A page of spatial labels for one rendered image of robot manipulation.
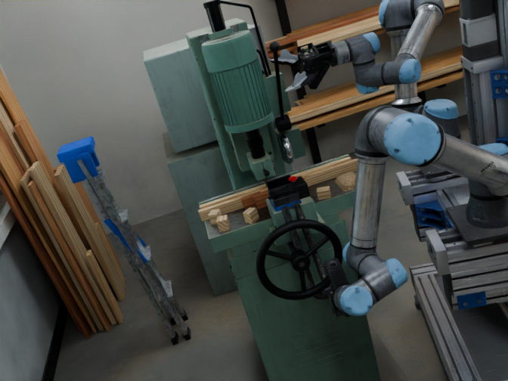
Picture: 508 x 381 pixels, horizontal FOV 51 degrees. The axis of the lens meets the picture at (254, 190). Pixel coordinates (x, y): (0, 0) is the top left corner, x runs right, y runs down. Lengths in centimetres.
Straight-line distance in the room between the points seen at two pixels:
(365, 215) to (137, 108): 298
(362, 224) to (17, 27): 324
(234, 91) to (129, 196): 277
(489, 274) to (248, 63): 101
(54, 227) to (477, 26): 223
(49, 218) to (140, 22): 177
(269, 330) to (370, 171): 87
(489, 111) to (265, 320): 106
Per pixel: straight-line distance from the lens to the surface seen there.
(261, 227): 184
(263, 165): 188
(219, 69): 176
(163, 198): 443
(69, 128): 429
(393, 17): 213
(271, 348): 211
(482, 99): 183
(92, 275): 320
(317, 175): 199
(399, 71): 179
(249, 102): 178
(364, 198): 146
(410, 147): 127
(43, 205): 298
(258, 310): 200
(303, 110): 394
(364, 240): 150
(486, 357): 218
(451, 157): 138
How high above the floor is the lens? 172
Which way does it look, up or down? 23 degrees down
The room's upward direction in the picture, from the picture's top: 16 degrees counter-clockwise
